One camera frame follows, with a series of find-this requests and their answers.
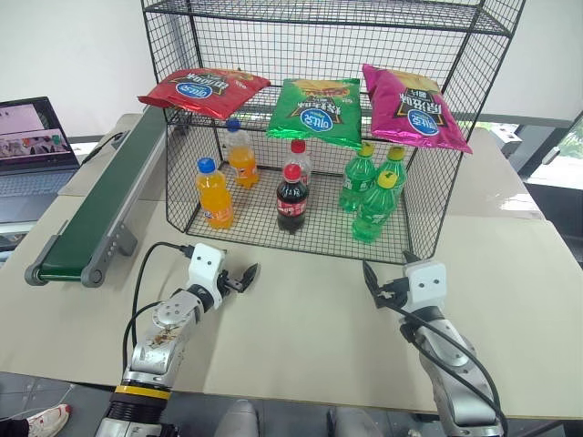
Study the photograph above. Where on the green soda bottle yellow cap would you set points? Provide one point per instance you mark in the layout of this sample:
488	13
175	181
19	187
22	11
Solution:
373	214
395	170
357	182

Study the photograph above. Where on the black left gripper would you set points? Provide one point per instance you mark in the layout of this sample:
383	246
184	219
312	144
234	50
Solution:
228	283

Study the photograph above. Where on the orange soda bottle blue cap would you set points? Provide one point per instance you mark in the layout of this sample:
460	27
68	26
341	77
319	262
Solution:
242	161
215	196

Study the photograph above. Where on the grey rounded shape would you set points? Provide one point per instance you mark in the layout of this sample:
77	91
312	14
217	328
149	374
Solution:
239	419

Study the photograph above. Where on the open laptop computer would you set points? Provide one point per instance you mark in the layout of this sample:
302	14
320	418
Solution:
27	177

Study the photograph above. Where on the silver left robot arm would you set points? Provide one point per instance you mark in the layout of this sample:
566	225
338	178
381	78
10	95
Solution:
155	337

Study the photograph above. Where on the green conveyor belt grey frame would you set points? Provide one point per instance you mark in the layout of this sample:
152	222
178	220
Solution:
98	205

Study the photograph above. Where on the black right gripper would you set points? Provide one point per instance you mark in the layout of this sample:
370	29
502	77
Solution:
392	293

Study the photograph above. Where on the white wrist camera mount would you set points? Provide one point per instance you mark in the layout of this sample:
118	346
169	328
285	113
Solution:
205	268
426	284

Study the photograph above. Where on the magenta chips bag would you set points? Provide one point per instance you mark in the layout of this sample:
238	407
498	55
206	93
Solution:
410	109

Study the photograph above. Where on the white and red sneaker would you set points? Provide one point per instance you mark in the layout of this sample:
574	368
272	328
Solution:
48	419

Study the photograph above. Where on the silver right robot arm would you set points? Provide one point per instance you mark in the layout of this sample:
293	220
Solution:
448	359

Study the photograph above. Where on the red chips bag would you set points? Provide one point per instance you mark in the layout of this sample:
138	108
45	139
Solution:
200	91

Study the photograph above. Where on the cola bottle red cap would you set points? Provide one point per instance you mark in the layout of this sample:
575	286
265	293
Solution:
304	157
292	202

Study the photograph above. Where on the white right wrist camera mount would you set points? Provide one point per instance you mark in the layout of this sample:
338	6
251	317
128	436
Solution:
426	284

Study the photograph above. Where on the black window frame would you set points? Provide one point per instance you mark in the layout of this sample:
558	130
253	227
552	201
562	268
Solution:
537	136

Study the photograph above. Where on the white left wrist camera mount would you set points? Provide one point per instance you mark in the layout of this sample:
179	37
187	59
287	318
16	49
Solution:
205	268

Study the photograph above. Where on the green chips bag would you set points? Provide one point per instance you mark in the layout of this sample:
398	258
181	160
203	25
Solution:
314	114

